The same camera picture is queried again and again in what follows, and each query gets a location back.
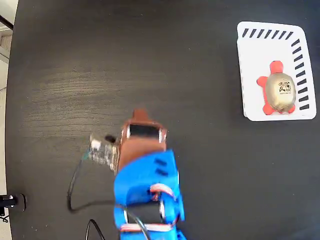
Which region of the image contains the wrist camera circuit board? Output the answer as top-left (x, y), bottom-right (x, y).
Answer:
top-left (88, 132), bottom-right (120, 174)

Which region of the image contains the red turtle toy silver shell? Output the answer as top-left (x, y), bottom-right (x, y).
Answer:
top-left (255, 60), bottom-right (298, 116)

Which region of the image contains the black table clamp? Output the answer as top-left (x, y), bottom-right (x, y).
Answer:
top-left (0, 193), bottom-right (27, 212)

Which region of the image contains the red white servo wire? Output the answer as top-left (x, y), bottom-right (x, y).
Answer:
top-left (119, 183), bottom-right (179, 232)

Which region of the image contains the white slotted tray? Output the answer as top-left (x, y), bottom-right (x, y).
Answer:
top-left (236, 20), bottom-right (318, 122)

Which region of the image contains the black metal bar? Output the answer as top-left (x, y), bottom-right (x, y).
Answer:
top-left (0, 14), bottom-right (15, 30)

